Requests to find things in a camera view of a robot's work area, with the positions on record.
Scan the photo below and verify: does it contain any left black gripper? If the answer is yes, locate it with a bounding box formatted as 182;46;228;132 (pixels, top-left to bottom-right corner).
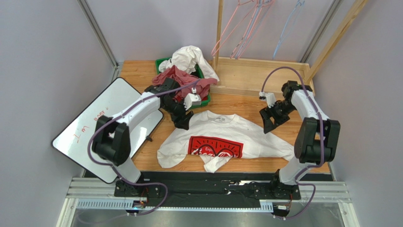
162;97;194;131

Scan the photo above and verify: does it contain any white t-shirt red print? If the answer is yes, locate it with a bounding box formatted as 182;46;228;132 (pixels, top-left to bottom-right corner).
157;111;294;173

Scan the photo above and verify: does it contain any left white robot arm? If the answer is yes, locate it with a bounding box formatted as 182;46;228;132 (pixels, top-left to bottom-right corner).
87;78;197;186

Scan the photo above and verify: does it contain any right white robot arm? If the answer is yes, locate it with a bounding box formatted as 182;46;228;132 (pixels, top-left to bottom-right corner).
259;80;341;186

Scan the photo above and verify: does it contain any dusty pink t-shirt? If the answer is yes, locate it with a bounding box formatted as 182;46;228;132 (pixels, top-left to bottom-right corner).
152;66;218;101

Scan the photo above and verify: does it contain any white t-shirt blue print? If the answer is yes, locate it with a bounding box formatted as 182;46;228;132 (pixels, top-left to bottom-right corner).
158;45;220;81

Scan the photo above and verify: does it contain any green plastic bin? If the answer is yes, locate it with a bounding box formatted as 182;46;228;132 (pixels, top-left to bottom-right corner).
155;58;210;109

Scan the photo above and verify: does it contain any wooden rack base tray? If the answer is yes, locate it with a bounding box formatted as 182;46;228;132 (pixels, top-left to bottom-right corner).
210;57;310;99

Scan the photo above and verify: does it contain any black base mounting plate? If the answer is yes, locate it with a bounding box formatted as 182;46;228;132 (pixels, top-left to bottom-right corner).
114;172;302;208

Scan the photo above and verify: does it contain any right aluminium corner profile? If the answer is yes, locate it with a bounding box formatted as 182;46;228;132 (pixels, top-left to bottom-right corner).
299;0;343;63

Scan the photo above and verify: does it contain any aluminium corner profile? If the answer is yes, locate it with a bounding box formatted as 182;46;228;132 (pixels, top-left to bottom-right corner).
77;0;119;69
299;0;343;63

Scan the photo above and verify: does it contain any left aluminium corner profile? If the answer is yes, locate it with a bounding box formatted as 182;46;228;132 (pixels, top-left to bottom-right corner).
77;0;119;69

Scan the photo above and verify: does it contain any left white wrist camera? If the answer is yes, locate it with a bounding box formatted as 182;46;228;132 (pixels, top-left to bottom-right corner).
184;88;202;110

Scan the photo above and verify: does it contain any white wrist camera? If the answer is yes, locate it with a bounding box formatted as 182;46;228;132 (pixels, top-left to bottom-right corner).
184;88;202;110
259;91;277;108

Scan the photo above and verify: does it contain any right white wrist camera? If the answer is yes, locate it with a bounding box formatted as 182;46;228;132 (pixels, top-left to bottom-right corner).
259;91;277;108

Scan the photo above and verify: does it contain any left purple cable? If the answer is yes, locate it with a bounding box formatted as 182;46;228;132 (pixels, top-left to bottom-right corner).
87;79;201;216

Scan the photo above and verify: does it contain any light blue wire hanger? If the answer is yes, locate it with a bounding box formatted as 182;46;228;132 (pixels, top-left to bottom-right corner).
233;0;268;59

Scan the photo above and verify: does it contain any right blue wire hanger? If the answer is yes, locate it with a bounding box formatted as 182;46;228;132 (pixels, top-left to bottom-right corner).
272;0;305;60

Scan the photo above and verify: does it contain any white whiteboard black frame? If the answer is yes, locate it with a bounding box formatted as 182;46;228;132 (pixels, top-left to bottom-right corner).
52;77;164;184

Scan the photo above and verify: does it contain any wooden rack left post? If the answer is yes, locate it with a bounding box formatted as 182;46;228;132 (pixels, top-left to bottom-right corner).
211;0;224;71

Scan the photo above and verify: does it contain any wooden rack post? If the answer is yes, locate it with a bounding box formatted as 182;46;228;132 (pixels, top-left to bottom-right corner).
304;0;367;83
211;0;224;71

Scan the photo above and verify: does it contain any aluminium frame rail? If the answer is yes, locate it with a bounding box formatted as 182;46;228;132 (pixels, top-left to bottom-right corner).
57;172;359;227

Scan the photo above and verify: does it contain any wooden rack right post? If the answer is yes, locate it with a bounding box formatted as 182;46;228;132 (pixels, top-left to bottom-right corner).
304;0;367;83

